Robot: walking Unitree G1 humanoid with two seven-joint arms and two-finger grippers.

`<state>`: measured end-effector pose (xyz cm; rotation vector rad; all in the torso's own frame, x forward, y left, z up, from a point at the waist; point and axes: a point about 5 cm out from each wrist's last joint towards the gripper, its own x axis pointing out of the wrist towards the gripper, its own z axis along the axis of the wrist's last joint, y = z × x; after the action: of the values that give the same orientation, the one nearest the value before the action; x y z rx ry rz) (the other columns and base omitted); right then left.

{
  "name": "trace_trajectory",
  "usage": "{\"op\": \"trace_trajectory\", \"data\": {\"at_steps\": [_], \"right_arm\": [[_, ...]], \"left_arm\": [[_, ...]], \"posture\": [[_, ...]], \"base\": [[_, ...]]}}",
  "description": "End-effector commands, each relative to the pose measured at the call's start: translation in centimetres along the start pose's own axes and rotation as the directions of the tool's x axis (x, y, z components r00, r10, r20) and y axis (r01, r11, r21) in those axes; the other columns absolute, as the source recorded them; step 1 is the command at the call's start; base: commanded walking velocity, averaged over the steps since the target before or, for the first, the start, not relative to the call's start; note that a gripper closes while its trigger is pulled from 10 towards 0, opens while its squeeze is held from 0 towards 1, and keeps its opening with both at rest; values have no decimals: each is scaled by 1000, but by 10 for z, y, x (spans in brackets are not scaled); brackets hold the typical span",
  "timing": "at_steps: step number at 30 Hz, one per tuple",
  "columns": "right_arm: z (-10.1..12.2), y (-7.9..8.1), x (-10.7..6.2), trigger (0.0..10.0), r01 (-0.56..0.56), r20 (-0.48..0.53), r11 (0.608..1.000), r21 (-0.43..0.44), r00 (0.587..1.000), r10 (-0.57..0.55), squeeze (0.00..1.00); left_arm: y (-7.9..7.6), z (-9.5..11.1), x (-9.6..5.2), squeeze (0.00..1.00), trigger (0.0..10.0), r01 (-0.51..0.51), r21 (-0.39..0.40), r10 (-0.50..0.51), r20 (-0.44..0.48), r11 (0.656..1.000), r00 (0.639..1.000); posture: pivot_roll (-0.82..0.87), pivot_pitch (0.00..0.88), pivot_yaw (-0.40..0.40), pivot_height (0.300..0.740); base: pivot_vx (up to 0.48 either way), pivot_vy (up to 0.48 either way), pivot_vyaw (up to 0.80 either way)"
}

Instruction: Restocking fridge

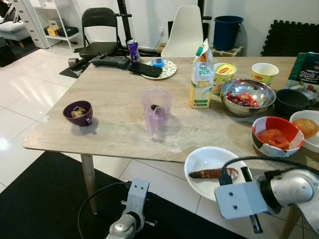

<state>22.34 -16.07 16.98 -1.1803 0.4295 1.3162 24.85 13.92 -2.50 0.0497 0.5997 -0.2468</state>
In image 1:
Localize brown sausage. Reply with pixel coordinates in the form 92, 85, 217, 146
188, 168, 239, 181

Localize black floor mat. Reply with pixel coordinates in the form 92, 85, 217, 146
142, 191, 250, 239
0, 152, 138, 239

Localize wooden table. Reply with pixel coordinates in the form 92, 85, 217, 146
22, 56, 319, 239

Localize purple translucent jug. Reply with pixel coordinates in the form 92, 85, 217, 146
141, 87, 172, 137

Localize red patterned bowl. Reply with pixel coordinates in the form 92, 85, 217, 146
251, 117, 305, 158

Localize orange fruit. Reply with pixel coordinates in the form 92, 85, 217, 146
293, 118, 319, 138

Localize red berries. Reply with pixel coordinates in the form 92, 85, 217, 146
230, 92, 260, 108

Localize purple bowl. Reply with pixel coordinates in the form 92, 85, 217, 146
63, 101, 94, 127

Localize dark bowl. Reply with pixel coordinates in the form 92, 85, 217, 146
274, 89, 310, 119

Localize steel mixing bowl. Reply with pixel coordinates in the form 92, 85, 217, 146
220, 78, 276, 118

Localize yellow white juice carton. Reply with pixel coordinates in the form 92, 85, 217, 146
189, 40, 216, 109

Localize black phone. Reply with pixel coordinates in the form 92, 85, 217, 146
129, 62, 163, 78

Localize patterned plate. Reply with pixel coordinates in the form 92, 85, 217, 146
141, 59, 177, 80

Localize yellow lidded noodle cup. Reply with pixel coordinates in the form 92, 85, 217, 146
213, 63, 237, 95

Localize black game controller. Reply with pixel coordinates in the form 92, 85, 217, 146
90, 55, 131, 69

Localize green stock powder bag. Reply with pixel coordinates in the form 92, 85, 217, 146
287, 51, 319, 108

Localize purple drink can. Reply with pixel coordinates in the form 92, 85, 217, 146
127, 39, 140, 63

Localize grey dumbbell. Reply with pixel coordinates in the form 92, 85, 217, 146
68, 57, 83, 70

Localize brown brick block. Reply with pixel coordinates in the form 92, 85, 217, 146
219, 46, 245, 57

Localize white plastic chair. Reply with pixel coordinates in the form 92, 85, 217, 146
160, 5, 205, 58

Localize black foam puzzle mat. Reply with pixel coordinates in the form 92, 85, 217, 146
261, 20, 319, 57

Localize blue plastic bucket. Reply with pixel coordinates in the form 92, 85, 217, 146
213, 15, 245, 51

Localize black metal stand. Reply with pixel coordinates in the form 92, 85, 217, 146
116, 0, 207, 56

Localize black bag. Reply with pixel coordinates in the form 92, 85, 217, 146
59, 27, 79, 38

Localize black folding chair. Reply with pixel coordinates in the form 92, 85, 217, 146
78, 7, 125, 63

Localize white shelf unit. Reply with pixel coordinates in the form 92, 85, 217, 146
10, 0, 83, 50

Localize grey sofa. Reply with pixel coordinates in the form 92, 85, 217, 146
0, 20, 28, 48

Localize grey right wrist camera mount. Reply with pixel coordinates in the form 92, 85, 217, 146
214, 170, 272, 221

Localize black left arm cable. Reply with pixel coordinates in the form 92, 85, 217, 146
77, 181, 128, 239

